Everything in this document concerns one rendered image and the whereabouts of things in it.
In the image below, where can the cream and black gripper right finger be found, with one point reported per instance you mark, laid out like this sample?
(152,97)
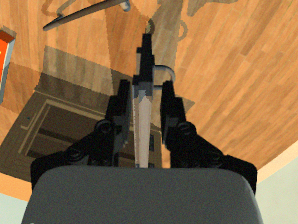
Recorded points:
(189,149)

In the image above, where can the orange spirit level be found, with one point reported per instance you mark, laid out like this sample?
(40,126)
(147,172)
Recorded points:
(6,47)

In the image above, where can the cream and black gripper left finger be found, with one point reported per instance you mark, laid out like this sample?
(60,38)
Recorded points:
(97,148)

